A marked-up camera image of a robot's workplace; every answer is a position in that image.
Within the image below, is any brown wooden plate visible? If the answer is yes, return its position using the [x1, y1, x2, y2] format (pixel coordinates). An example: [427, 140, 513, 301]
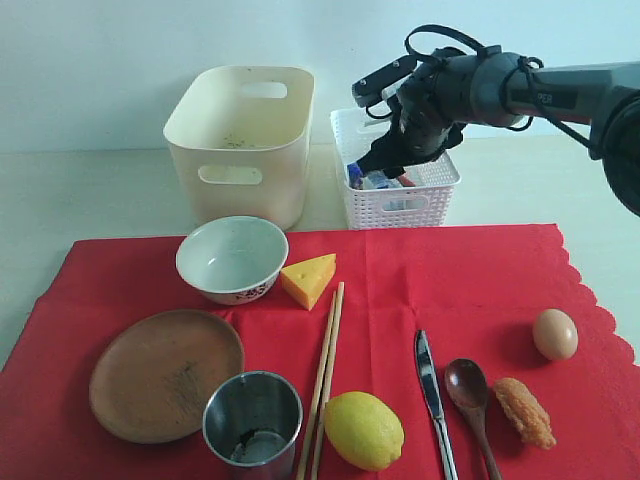
[89, 309, 245, 444]

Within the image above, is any brown egg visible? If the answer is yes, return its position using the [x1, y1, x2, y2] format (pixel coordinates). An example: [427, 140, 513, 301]
[532, 308, 579, 361]

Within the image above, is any red sausage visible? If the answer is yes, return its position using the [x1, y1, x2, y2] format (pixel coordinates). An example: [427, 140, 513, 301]
[396, 175, 415, 188]

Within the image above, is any blue white milk carton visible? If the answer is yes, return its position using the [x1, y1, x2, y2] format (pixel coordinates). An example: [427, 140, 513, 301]
[347, 163, 401, 190]

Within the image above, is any left wooden chopstick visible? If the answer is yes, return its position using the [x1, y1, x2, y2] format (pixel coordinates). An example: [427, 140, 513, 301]
[295, 293, 337, 480]

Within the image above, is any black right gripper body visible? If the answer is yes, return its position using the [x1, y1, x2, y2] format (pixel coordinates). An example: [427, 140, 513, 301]
[384, 63, 464, 163]

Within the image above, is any yellow lemon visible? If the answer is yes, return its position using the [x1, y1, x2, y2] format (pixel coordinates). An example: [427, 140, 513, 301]
[324, 391, 405, 472]

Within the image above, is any right wooden chopstick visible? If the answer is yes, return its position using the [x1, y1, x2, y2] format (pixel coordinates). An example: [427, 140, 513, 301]
[310, 282, 345, 480]

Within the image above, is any white ceramic bowl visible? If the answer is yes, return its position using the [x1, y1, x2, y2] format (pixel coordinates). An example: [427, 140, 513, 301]
[175, 216, 289, 306]

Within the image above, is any white perforated plastic basket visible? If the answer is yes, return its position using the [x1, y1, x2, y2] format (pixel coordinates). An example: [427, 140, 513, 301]
[330, 108, 461, 230]

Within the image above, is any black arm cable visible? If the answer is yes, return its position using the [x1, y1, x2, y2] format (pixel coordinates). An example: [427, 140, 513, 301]
[403, 24, 599, 151]

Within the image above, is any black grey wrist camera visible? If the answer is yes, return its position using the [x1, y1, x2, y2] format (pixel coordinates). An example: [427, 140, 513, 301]
[351, 55, 417, 108]

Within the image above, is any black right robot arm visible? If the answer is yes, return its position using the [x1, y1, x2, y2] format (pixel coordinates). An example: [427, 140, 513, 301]
[348, 47, 639, 214]

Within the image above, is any cream plastic bin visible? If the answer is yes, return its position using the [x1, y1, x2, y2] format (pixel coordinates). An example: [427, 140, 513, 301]
[163, 66, 315, 230]

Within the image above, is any steel table knife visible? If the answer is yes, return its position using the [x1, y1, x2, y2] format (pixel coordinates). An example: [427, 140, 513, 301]
[414, 330, 459, 480]

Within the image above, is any fried breaded cutlet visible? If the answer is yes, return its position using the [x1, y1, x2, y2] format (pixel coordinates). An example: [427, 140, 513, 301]
[493, 377, 557, 450]

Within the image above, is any dark wooden spoon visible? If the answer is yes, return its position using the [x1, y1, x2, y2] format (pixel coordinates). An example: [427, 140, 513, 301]
[444, 358, 502, 480]

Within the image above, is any yellow cheese wedge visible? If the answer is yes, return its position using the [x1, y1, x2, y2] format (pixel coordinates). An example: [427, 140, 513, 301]
[280, 253, 337, 311]

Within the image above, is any steel cup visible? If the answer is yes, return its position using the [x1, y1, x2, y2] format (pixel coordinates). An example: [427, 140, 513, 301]
[201, 370, 304, 479]

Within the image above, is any wooden chopstick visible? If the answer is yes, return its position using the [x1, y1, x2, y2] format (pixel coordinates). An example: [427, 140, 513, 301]
[310, 282, 345, 480]
[295, 293, 337, 480]

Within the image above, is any red table cloth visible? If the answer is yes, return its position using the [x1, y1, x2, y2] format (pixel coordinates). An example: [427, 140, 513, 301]
[1, 225, 639, 479]

